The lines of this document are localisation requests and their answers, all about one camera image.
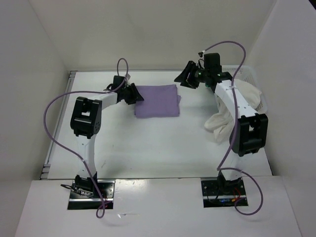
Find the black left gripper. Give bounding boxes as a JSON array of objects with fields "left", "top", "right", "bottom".
[{"left": 121, "top": 83, "right": 144, "bottom": 105}]

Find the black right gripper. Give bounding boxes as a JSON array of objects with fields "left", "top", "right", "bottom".
[{"left": 174, "top": 61, "right": 209, "bottom": 89}]

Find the purple t shirt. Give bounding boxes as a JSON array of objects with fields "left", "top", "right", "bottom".
[{"left": 134, "top": 84, "right": 181, "bottom": 119}]

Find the white t shirt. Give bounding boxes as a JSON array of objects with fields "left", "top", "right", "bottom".
[{"left": 204, "top": 80, "right": 261, "bottom": 143}]

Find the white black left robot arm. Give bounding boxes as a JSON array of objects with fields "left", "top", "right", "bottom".
[{"left": 70, "top": 75, "right": 144, "bottom": 198}]

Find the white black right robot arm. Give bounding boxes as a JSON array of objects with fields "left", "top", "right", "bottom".
[{"left": 174, "top": 53, "right": 268, "bottom": 195}]

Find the white plastic laundry basket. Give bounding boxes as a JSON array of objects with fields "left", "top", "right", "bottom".
[{"left": 234, "top": 66, "right": 268, "bottom": 114}]

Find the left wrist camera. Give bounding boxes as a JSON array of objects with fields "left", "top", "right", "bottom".
[{"left": 125, "top": 74, "right": 131, "bottom": 83}]

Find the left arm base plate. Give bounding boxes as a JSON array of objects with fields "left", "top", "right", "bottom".
[{"left": 61, "top": 180, "right": 116, "bottom": 210}]

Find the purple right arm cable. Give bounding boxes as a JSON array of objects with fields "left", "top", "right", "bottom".
[{"left": 197, "top": 40, "right": 264, "bottom": 216}]

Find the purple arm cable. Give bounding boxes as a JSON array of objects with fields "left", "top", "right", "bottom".
[
  {"left": 197, "top": 40, "right": 264, "bottom": 216},
  {"left": 42, "top": 58, "right": 131, "bottom": 219}
]

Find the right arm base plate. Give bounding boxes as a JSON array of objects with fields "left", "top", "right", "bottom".
[{"left": 201, "top": 178, "right": 248, "bottom": 208}]

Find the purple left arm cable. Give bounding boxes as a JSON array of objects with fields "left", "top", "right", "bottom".
[{"left": 42, "top": 58, "right": 131, "bottom": 219}]

